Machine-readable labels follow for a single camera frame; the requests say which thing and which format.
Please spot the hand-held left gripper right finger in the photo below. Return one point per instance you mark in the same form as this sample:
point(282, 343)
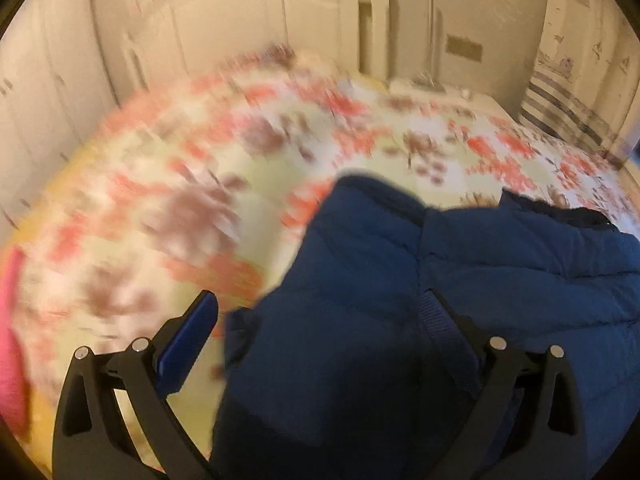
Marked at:
point(450, 332)

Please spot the floral bedsheet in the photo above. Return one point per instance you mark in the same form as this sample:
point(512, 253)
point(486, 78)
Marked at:
point(150, 210)

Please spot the blue puffer jacket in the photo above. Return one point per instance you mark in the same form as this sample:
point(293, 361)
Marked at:
point(350, 285)

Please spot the patterned light curtain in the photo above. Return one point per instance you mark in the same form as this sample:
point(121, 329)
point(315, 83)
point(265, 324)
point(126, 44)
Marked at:
point(590, 20)

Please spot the wall switch panel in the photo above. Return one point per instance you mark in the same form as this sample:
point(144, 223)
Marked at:
point(464, 48)

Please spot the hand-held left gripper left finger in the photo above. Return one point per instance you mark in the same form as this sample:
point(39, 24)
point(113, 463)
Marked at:
point(190, 340)

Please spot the striped pillow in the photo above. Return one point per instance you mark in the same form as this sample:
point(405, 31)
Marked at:
point(555, 105)

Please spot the white nightstand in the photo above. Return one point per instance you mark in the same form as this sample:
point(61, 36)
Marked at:
point(450, 102)

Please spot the pink cloth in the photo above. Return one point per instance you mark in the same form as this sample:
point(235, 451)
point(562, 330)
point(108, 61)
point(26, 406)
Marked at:
point(10, 350)

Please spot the white bed headboard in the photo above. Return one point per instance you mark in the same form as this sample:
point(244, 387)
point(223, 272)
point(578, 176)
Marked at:
point(225, 25)

